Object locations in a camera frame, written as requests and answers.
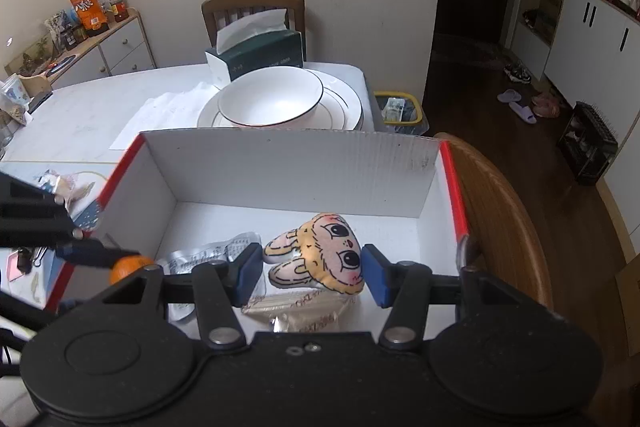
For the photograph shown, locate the white bowl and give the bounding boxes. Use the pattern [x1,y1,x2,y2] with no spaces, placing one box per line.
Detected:
[218,66,324,127]

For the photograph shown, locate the wooden dining chair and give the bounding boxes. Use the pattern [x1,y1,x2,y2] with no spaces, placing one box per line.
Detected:
[201,0,307,58]

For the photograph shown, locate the orange tangerine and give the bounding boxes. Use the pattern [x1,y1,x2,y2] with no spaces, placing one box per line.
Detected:
[108,255,154,285]

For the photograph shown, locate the stacked white plates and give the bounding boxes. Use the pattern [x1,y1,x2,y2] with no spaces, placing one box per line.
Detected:
[198,68,362,130]

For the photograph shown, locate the silver foil packet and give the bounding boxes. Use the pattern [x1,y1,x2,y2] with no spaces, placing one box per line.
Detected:
[158,231,264,323]

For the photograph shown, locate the red lid sauce jar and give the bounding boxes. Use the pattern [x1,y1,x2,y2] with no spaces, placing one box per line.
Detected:
[108,0,129,23]

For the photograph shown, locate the brown foil packet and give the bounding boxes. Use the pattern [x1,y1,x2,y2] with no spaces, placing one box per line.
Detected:
[241,289,358,333]

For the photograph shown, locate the bagged cartoon snack cake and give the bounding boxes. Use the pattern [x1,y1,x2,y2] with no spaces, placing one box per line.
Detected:
[37,170,96,213]

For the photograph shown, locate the cartoon face plush toy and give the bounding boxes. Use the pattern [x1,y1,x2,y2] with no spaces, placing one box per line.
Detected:
[262,212,364,295]

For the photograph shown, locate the green white tissue box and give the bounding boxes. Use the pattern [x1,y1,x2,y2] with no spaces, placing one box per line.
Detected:
[205,9,304,89]

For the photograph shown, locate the yellow rim trash bin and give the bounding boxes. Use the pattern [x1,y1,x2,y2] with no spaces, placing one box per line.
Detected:
[374,91,430,135]

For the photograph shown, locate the white wooden sideboard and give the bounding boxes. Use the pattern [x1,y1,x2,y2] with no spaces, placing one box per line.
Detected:
[46,9,156,90]

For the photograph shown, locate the white paper napkins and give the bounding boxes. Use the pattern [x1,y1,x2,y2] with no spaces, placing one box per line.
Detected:
[110,82,219,150]

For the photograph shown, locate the orange snack bag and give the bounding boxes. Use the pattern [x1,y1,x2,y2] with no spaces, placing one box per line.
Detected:
[70,0,108,37]

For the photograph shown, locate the red cardboard box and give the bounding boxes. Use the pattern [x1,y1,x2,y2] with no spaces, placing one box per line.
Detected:
[44,128,471,343]

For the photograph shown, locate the white cabinet with shelves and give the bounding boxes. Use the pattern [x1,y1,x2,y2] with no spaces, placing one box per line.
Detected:
[510,0,639,143]

